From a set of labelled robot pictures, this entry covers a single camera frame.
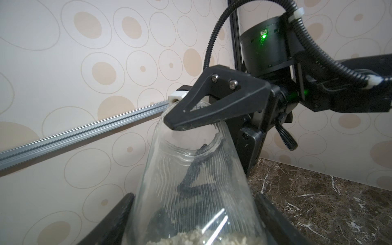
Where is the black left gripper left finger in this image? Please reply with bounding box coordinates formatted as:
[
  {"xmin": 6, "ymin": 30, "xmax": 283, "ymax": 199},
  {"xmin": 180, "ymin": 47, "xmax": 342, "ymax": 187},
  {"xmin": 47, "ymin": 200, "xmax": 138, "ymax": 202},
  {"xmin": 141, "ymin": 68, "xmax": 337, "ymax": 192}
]
[{"xmin": 78, "ymin": 193, "xmax": 135, "ymax": 245}]

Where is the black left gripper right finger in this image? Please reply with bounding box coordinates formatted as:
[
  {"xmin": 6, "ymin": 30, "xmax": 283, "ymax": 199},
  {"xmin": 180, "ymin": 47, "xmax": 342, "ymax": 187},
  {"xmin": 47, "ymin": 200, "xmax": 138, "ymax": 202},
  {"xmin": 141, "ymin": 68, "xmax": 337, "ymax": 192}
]
[{"xmin": 255, "ymin": 194, "xmax": 312, "ymax": 245}]

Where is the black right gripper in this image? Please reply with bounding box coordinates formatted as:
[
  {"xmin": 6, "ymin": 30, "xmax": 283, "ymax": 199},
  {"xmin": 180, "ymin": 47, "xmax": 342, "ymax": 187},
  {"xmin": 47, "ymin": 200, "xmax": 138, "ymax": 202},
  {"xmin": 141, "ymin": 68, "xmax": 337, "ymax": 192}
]
[{"xmin": 147, "ymin": 65, "xmax": 299, "ymax": 242}]

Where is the clear oatmeal jar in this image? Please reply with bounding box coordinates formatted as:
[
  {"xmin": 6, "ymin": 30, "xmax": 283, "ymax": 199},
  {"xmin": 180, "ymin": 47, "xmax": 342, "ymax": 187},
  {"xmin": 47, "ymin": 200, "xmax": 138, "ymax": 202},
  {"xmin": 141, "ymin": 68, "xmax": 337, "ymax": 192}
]
[{"xmin": 122, "ymin": 119, "xmax": 267, "ymax": 245}]

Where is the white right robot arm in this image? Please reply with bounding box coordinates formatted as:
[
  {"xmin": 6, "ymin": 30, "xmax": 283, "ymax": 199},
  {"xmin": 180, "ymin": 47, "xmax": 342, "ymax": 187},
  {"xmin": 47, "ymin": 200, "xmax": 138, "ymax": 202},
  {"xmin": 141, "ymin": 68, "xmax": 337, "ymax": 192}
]
[{"xmin": 163, "ymin": 1, "xmax": 392, "ymax": 245}]

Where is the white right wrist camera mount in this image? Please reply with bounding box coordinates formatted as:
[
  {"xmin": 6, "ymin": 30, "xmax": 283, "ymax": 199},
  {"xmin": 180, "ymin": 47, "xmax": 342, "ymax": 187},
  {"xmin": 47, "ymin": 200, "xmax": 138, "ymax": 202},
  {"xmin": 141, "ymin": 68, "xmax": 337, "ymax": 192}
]
[{"xmin": 168, "ymin": 85, "xmax": 192, "ymax": 105}]

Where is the aluminium frame rail left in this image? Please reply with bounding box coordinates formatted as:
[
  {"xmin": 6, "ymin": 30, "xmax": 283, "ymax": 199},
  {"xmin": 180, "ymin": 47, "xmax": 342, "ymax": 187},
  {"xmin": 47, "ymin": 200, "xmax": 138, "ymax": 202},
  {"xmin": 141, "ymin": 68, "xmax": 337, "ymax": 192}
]
[{"xmin": 1, "ymin": 101, "xmax": 168, "ymax": 170}]

